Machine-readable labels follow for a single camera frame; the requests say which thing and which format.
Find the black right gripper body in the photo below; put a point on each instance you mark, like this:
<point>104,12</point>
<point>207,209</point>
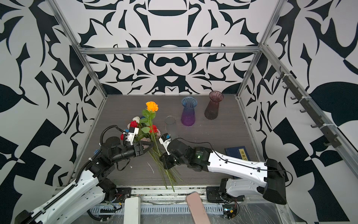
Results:
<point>172,160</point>

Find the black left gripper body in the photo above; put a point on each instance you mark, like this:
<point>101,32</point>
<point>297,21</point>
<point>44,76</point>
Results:
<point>130,153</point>

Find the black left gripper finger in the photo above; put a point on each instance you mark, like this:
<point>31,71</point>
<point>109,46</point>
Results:
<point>145,153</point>
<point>146,144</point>

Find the bunch of artificial flowers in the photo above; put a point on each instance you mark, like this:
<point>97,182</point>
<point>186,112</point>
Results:
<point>139,129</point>

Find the orange artificial rose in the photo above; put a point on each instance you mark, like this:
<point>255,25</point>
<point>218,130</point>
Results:
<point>148,116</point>

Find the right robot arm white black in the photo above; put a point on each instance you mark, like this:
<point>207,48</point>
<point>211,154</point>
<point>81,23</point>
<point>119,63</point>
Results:
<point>266,178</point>

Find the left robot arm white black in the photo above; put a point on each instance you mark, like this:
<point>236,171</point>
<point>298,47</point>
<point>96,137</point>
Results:
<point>91,185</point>

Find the clear glass vase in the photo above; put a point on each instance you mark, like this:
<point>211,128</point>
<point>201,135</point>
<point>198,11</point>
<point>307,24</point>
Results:
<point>171,127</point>

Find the purple blue glass vase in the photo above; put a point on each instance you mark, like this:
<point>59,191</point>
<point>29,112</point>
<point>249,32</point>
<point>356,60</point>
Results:
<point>188,117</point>

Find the dark maroon glass vase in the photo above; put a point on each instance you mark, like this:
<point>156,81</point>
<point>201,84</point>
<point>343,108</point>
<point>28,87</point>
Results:
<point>212,109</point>

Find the white phone-like device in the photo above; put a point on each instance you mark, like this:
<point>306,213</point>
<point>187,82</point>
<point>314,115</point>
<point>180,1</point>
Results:
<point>132,210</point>

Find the blue book yellow label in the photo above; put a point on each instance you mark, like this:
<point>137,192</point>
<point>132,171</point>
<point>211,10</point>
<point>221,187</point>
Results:
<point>238,152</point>

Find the pink phone-like device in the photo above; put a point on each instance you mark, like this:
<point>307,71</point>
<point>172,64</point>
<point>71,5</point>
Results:
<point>197,209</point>

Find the small circuit board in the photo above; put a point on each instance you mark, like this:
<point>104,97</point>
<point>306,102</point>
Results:
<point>230,210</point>

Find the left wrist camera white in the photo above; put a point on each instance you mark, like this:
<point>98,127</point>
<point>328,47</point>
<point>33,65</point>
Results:
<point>129,135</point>

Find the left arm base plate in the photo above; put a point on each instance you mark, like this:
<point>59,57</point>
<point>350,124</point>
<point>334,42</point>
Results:
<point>118,195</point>

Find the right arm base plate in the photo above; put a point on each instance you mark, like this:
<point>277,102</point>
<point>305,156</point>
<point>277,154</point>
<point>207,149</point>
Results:
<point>215,196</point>

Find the grey hook rack rail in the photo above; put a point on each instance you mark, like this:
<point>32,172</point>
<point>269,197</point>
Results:
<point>311,108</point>

